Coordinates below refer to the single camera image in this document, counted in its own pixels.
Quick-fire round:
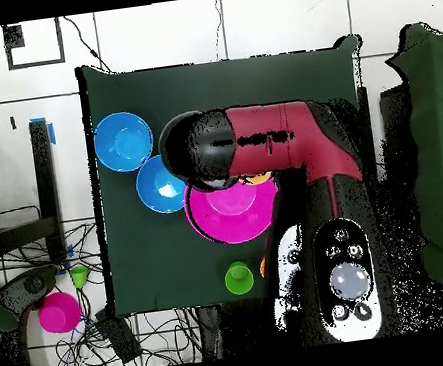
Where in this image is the large pink bowl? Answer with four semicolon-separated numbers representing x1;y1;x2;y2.
180;171;286;252

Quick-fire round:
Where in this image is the yellow ribbed cup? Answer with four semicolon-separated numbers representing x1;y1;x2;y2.
242;169;275;188

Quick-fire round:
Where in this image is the large blue bowl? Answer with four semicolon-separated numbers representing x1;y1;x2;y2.
132;151;192;218
90;108;158;177

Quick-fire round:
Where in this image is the dark green table cloth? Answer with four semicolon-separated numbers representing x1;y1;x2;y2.
74;29;393;322

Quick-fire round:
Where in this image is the small green cup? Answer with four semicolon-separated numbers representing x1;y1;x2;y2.
67;264;92;291

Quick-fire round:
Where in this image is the blue tape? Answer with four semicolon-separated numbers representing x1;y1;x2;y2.
28;114;57;148

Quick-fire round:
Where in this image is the black box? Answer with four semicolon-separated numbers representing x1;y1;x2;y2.
376;83;422;186

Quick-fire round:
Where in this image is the black power adapter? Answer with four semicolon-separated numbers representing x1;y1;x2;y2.
93;304;144;366

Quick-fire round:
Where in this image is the pink cup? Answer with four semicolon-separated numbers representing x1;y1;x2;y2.
35;289;85;338

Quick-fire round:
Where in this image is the black equipment base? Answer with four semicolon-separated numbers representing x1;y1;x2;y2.
0;263;65;318

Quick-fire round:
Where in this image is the black post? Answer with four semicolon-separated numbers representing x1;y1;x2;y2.
354;85;381;185

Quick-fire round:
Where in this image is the black stand frame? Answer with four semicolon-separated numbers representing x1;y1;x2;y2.
0;117;70;274

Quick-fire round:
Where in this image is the black cable tangle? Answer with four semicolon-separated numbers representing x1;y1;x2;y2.
0;220;117;366

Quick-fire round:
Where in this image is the dark square floor frame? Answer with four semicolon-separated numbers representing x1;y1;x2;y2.
1;17;67;72

